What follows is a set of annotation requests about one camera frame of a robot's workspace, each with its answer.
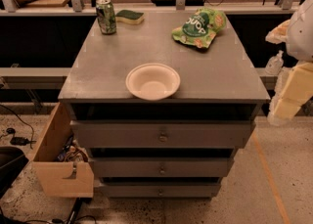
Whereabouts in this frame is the grey drawer cabinet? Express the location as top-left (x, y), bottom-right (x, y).
top-left (59, 12), bottom-right (269, 198)

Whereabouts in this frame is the green soda can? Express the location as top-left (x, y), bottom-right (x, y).
top-left (96, 0), bottom-right (116, 34)

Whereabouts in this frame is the wooden open drawer box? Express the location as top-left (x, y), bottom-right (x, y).
top-left (32, 103), bottom-right (94, 198)

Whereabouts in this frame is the white paper bowl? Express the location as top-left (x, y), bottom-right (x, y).
top-left (125, 63), bottom-right (181, 101)

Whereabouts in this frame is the grey drawer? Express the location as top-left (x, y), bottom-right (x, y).
top-left (70, 121), bottom-right (255, 148)
top-left (92, 157), bottom-right (234, 177)
top-left (99, 184), bottom-right (221, 198)

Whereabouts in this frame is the green yellow sponge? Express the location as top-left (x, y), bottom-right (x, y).
top-left (115, 10), bottom-right (144, 24)

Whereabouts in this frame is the clear sanitizer bottle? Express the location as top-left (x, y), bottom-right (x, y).
top-left (265, 50), bottom-right (284, 75)

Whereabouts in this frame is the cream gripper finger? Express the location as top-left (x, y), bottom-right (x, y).
top-left (267, 62), bottom-right (313, 126)
top-left (265, 20), bottom-right (290, 44)

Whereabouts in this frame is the middle grey drawer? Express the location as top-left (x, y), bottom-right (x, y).
top-left (92, 157), bottom-right (234, 177)

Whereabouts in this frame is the bottom grey drawer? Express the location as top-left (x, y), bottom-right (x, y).
top-left (99, 184), bottom-right (221, 198)

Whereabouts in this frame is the green chip bag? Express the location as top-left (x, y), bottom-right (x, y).
top-left (172, 7), bottom-right (227, 49)

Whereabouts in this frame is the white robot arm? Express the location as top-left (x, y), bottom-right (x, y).
top-left (265, 0), bottom-right (313, 126)

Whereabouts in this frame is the top grey drawer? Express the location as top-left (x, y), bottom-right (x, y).
top-left (70, 121), bottom-right (255, 148)

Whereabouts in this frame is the black chair seat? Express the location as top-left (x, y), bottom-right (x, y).
top-left (0, 147), bottom-right (28, 199)

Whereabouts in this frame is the black power adapter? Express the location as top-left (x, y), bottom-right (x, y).
top-left (10, 137), bottom-right (30, 146)

